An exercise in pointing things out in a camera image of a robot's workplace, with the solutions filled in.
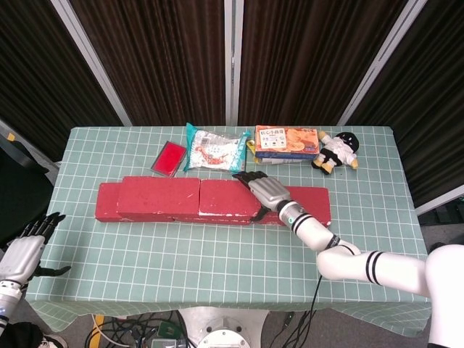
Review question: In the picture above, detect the orange blue biscuit box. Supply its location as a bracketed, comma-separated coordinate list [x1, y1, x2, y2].
[253, 125, 322, 160]

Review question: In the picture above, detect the black white plush doll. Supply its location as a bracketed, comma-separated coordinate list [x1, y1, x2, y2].
[311, 130, 360, 175]

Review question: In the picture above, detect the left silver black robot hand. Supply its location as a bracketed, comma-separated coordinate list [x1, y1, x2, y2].
[0, 212, 72, 286]

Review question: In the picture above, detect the red brick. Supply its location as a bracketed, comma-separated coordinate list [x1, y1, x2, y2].
[249, 186, 331, 228]
[115, 175, 202, 218]
[198, 178, 262, 218]
[121, 213, 251, 225]
[94, 182, 123, 222]

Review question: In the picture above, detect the grey frame with yellow sticker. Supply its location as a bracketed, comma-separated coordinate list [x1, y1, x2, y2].
[0, 119, 61, 173]

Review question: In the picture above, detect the red ink pad case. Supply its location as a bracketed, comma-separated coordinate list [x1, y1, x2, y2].
[151, 140, 188, 178]

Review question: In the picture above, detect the black floor cable bundle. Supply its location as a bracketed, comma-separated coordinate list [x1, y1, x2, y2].
[278, 310, 320, 348]
[85, 310, 189, 348]

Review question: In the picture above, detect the black white sneaker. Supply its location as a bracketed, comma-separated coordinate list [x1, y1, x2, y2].
[40, 333, 68, 348]

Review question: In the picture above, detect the grey partition post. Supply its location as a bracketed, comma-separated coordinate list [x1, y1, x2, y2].
[415, 197, 464, 215]
[336, 0, 428, 126]
[50, 0, 133, 127]
[223, 0, 243, 126]

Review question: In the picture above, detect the dark brown partition panel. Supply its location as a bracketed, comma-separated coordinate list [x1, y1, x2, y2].
[0, 0, 123, 162]
[239, 0, 413, 127]
[68, 0, 228, 127]
[347, 0, 464, 207]

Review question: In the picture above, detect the green checked tablecloth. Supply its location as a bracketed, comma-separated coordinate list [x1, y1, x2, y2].
[27, 125, 439, 336]

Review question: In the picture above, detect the grey power box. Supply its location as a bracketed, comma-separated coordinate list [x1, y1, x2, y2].
[150, 336, 182, 348]

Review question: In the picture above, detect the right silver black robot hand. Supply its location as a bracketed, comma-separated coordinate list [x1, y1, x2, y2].
[232, 170, 292, 222]

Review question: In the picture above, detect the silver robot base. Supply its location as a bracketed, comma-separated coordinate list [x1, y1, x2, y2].
[179, 306, 271, 348]

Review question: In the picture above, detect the teal white snack bag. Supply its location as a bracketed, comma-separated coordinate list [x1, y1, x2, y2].
[182, 122, 252, 181]

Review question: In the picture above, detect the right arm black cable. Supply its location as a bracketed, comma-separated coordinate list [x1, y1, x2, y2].
[307, 275, 324, 329]

